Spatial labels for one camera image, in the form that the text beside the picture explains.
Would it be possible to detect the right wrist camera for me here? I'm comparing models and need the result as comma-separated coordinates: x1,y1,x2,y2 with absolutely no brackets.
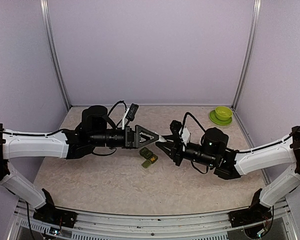
170,120,191,145

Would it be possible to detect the white pill bottle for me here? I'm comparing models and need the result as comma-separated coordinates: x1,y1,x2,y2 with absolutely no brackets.
157,135,167,143

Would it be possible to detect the front aluminium rail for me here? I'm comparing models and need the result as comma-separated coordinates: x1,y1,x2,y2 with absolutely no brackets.
5,199,299,240

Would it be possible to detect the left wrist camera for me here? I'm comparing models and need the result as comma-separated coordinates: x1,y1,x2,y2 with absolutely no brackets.
121,103,139,130

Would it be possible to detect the left aluminium frame post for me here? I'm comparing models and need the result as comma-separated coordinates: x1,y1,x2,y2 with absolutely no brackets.
40,0,72,111

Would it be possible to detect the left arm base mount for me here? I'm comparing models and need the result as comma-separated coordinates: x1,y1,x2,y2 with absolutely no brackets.
33,208,78,229

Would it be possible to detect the green saucer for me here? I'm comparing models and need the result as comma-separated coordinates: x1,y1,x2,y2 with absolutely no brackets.
209,110,233,126

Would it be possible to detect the green weekly pill organizer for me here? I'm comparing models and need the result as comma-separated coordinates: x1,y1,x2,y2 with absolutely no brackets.
139,147,158,169

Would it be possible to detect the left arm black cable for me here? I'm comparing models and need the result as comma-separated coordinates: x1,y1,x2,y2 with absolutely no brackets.
106,100,128,128

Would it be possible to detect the green bowl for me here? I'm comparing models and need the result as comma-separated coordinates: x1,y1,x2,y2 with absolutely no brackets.
214,106,233,121

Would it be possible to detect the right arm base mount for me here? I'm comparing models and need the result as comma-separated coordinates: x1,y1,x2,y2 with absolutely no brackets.
228,208,272,228

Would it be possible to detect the right aluminium frame post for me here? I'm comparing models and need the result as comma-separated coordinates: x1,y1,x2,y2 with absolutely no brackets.
231,0,262,112

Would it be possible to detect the aluminium frame post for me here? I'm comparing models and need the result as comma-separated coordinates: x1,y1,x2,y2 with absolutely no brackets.
40,0,72,111
231,0,262,112

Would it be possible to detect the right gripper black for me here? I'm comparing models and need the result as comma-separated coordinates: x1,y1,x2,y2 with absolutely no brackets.
155,135,217,168

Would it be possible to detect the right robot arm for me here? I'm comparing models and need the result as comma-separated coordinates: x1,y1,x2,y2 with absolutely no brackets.
155,120,300,222

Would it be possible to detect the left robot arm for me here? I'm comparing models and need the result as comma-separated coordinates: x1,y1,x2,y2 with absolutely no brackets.
0,105,160,223

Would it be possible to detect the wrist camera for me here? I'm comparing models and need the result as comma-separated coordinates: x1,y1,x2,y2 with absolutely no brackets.
121,103,139,130
170,120,191,145

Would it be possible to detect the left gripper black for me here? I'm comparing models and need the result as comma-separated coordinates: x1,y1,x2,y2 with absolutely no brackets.
90,124,159,150

